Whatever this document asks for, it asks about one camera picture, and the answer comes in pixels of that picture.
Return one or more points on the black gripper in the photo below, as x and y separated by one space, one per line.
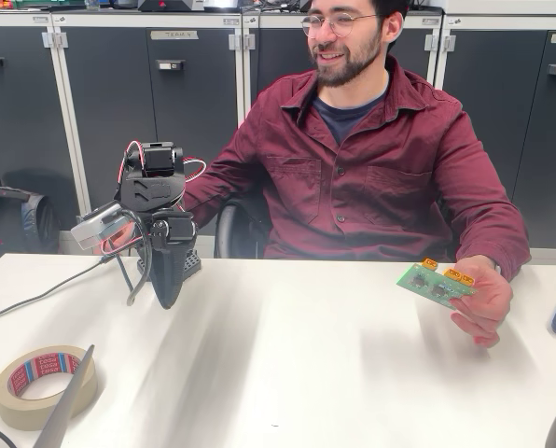
172 231

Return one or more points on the green circuit board orange connectors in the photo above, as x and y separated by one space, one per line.
427 282

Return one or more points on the person's right forearm maroon sleeve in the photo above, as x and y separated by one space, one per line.
203 196

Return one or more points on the person's left forearm maroon sleeve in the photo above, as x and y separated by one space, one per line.
497 238

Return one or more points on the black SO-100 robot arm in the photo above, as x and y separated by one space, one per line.
149 191

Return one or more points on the person's right hand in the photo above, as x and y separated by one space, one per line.
121 238

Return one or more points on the person's left hand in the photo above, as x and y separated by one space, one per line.
492 303

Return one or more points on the silver webcam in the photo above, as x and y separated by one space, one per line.
96 228

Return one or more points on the dark grey backpack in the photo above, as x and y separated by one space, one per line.
21 224

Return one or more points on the grey laptop lid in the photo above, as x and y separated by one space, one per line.
63 410

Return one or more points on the man in maroon shirt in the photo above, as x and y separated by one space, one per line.
352 186

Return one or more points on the beige masking tape roll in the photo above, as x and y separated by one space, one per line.
12 406

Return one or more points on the black device with red mark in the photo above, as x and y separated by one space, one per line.
170 4

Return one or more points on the small black device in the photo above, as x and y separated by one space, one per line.
304 4

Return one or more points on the round metal glasses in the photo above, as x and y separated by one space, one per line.
338 23

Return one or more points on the green box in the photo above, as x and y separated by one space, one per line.
35 4

